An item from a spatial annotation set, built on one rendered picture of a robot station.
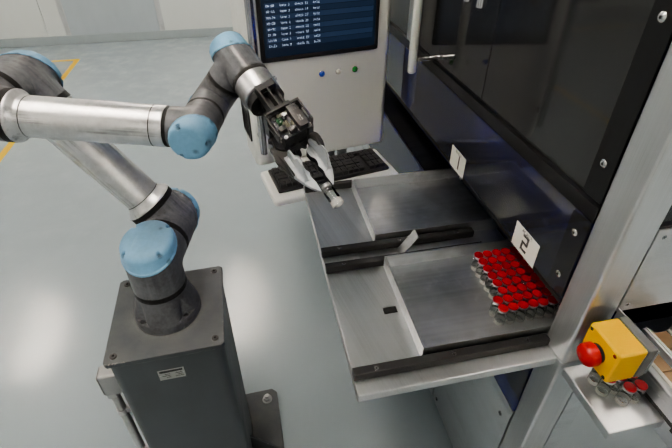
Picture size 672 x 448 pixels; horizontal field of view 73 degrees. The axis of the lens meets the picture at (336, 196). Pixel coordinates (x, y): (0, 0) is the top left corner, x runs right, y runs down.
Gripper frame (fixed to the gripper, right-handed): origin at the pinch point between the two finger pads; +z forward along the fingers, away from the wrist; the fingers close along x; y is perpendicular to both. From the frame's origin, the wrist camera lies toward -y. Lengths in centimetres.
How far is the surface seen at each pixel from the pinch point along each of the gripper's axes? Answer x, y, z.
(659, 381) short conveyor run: 31, -8, 60
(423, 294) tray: 11.8, -27.3, 24.7
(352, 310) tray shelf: -3.7, -26.2, 18.9
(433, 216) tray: 32, -41, 9
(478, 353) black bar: 10.3, -17.0, 39.8
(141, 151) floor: -33, -225, -177
